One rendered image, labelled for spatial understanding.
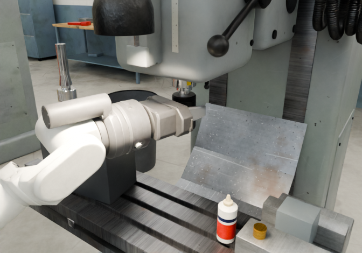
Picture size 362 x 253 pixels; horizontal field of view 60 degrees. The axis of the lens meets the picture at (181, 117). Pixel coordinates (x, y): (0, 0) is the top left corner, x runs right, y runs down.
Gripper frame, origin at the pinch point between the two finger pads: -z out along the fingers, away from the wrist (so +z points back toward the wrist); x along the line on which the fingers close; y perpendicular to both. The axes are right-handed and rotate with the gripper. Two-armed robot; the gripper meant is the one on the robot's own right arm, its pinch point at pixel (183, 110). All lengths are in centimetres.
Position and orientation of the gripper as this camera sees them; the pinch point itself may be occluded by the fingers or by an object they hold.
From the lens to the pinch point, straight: 62.4
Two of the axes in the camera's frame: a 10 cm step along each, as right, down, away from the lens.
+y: 0.0, 9.3, 3.6
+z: -7.6, 2.3, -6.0
